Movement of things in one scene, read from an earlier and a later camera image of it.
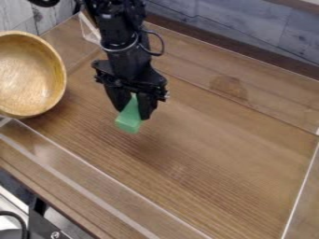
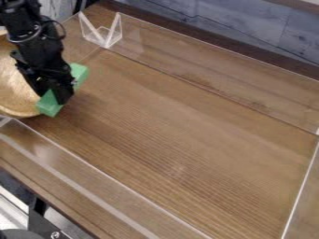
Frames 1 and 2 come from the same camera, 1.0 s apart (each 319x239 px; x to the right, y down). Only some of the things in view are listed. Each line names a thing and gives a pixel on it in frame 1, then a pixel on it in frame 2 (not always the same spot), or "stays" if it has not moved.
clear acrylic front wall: [102, 203] stays
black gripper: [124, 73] → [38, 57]
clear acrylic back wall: [224, 72] stays
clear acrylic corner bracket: [90, 31] stays
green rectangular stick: [128, 119] → [46, 105]
